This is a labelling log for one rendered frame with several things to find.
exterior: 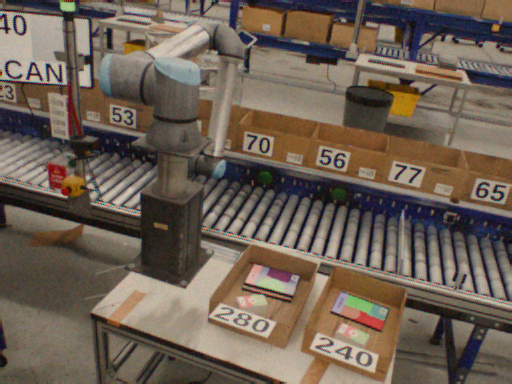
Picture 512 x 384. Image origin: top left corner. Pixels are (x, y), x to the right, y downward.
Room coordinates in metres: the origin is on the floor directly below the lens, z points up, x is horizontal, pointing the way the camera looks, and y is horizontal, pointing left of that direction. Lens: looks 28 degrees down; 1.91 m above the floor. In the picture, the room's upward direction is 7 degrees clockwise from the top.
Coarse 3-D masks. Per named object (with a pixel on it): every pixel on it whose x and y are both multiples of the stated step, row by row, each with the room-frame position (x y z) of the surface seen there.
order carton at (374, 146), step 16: (320, 128) 2.59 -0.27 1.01; (336, 128) 2.57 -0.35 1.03; (352, 128) 2.56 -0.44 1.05; (320, 144) 2.30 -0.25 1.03; (336, 144) 2.28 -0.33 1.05; (352, 144) 2.55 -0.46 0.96; (368, 144) 2.53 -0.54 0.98; (384, 144) 2.51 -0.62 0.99; (352, 160) 2.26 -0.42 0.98; (368, 160) 2.25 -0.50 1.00; (384, 160) 2.23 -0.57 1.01; (352, 176) 2.26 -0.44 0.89
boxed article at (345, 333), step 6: (342, 324) 1.24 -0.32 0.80; (342, 330) 1.21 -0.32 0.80; (348, 330) 1.22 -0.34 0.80; (354, 330) 1.22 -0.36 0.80; (336, 336) 1.20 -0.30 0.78; (342, 336) 1.19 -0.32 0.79; (348, 336) 1.19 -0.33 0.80; (354, 336) 1.19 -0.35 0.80; (360, 336) 1.20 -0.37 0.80; (366, 336) 1.20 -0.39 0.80; (348, 342) 1.18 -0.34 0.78; (354, 342) 1.17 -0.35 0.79; (360, 342) 1.17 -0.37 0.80; (366, 342) 1.19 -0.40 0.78; (360, 348) 1.16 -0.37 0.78
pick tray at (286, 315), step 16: (256, 256) 1.58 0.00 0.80; (272, 256) 1.56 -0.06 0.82; (288, 256) 1.54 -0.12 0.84; (240, 272) 1.50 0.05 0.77; (304, 272) 1.52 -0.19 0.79; (224, 288) 1.35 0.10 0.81; (240, 288) 1.42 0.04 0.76; (304, 288) 1.46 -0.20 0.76; (224, 304) 1.32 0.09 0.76; (272, 304) 1.35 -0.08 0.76; (288, 304) 1.36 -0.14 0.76; (304, 304) 1.36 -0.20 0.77; (208, 320) 1.22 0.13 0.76; (272, 320) 1.27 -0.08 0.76; (288, 320) 1.28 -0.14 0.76; (256, 336) 1.17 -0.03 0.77; (272, 336) 1.16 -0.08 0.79; (288, 336) 1.17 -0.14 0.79
